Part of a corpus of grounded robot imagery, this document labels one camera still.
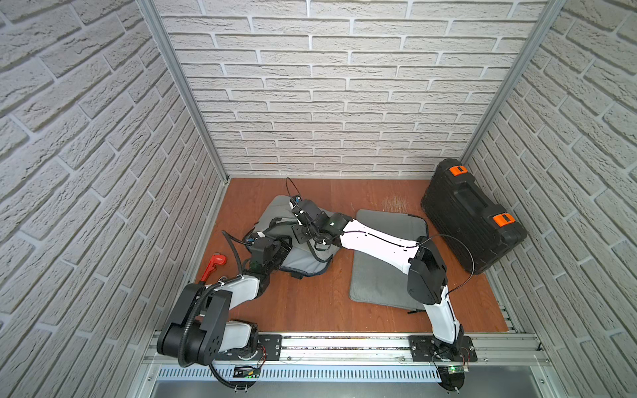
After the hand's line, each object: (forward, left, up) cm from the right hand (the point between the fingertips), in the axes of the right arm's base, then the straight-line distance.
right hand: (301, 224), depth 85 cm
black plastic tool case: (-7, -58, +3) cm, 58 cm away
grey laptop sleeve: (-16, -25, -12) cm, 32 cm away
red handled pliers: (-5, +33, -13) cm, 36 cm away
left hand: (0, +4, -7) cm, 8 cm away
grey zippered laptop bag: (-1, +8, +6) cm, 10 cm away
